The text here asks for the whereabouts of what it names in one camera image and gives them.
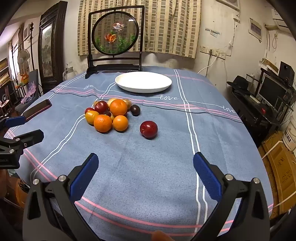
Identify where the person's right hand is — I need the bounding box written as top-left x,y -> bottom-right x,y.
151,230 -> 176,241

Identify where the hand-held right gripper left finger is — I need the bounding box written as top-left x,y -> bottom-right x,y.
22,153 -> 100,241

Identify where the red-edged smartphone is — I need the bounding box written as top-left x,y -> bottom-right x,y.
22,99 -> 52,121

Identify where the red apple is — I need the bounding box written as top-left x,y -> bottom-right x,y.
94,100 -> 109,114
140,120 -> 158,139

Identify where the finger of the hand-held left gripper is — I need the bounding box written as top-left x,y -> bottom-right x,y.
0,129 -> 44,151
0,115 -> 26,128

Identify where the grey chair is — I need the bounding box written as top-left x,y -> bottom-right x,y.
15,69 -> 42,114

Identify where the round goldfish screen on stand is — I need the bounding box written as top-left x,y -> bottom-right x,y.
85,5 -> 145,79

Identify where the blue plaid tablecloth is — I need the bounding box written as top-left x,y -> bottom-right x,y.
3,66 -> 274,241

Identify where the cardboard box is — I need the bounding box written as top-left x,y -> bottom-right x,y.
258,131 -> 296,219

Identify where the orange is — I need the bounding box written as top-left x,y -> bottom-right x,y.
112,115 -> 129,132
109,99 -> 128,116
93,114 -> 113,133

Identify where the dark carved wooden framed panel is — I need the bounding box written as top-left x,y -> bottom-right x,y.
38,1 -> 68,94

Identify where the dark wooden coat stand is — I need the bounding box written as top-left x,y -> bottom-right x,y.
28,22 -> 35,70

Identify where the white cable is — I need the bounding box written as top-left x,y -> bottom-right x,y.
196,56 -> 219,75

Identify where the wall electrical box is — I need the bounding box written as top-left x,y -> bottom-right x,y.
248,18 -> 263,42

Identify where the white labelled bucket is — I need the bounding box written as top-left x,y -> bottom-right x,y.
282,120 -> 296,151

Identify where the white round plate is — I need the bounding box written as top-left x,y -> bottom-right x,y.
115,72 -> 173,93

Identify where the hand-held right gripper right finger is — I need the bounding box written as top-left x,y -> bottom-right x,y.
193,152 -> 271,241

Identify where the black speaker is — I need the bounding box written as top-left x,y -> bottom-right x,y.
278,61 -> 295,80

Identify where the computer monitor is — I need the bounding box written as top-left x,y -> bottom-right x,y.
258,74 -> 289,109

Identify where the standing electric fan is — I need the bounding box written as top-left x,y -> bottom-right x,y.
17,49 -> 31,70

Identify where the white air conditioner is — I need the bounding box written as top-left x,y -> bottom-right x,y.
270,8 -> 292,29

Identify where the yellow-orange persimmon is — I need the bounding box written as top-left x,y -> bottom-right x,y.
85,110 -> 100,126

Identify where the black hat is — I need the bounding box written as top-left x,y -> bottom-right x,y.
227,75 -> 251,95

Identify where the white kettle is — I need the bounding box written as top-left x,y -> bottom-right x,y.
62,66 -> 78,81

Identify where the beige checked curtain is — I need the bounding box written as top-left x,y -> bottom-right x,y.
77,0 -> 201,59

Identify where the black media desk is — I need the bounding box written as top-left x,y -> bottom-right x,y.
228,88 -> 289,144

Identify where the purple cloth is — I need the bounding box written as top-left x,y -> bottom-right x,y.
21,81 -> 37,104

